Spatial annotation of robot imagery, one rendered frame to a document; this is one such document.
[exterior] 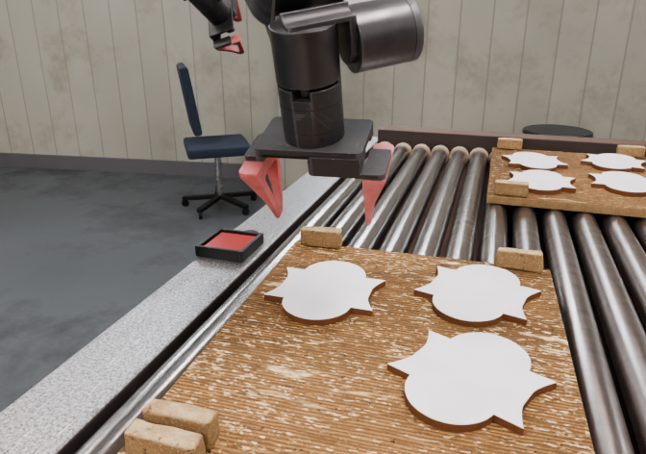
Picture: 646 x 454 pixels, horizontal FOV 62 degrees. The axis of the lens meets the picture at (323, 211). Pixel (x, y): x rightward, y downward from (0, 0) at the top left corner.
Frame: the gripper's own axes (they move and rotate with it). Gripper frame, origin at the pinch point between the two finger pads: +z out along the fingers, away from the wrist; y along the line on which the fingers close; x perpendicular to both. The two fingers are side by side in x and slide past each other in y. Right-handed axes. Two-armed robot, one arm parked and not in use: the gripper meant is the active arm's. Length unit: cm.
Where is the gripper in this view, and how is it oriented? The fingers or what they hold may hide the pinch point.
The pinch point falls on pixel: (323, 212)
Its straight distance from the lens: 56.2
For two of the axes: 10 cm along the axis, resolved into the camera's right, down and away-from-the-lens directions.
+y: -9.7, -0.7, 2.4
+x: -2.3, 5.9, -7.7
